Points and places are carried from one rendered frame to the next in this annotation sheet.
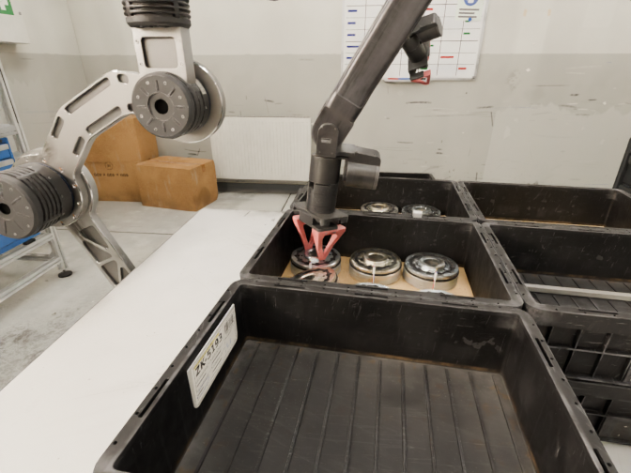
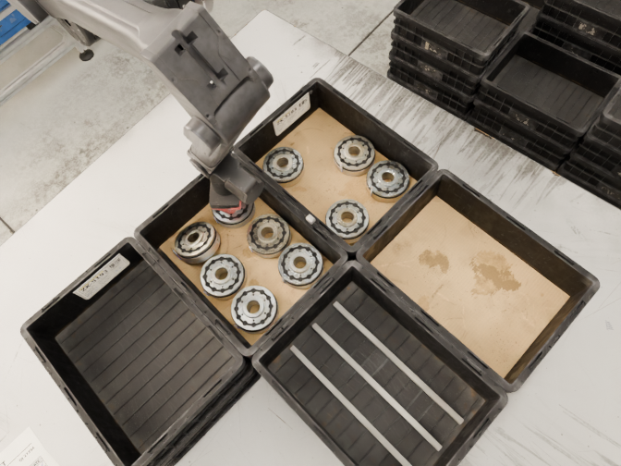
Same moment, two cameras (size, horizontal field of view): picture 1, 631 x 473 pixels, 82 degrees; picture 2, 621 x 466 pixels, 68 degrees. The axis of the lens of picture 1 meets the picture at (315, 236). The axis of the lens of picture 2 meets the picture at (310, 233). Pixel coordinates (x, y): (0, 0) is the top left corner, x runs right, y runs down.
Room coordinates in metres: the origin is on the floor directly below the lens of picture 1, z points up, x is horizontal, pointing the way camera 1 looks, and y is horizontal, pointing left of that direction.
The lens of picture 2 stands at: (0.39, -0.51, 1.85)
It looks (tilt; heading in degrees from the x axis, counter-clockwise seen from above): 66 degrees down; 44
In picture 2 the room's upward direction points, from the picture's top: 11 degrees counter-clockwise
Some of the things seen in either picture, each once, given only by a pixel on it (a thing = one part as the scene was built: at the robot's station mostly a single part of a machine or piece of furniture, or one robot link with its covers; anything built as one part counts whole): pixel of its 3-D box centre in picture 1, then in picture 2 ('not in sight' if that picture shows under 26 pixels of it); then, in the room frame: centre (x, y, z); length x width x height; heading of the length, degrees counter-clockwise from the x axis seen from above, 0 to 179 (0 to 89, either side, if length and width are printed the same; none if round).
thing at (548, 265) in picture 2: (550, 228); (467, 278); (0.79, -0.56, 0.87); 0.40 x 0.30 x 0.11; 79
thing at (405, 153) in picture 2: (379, 216); (334, 170); (0.87, -0.16, 0.87); 0.40 x 0.30 x 0.11; 79
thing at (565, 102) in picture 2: not in sight; (534, 109); (1.78, -0.49, 0.31); 0.40 x 0.30 x 0.34; 84
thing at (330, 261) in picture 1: (315, 256); (232, 204); (0.66, 0.00, 0.86); 0.10 x 0.10 x 0.01
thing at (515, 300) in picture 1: (376, 251); (238, 246); (0.57, -0.11, 0.92); 0.40 x 0.30 x 0.02; 79
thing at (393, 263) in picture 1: (375, 260); (268, 233); (0.65, -0.12, 0.86); 0.10 x 0.10 x 0.01
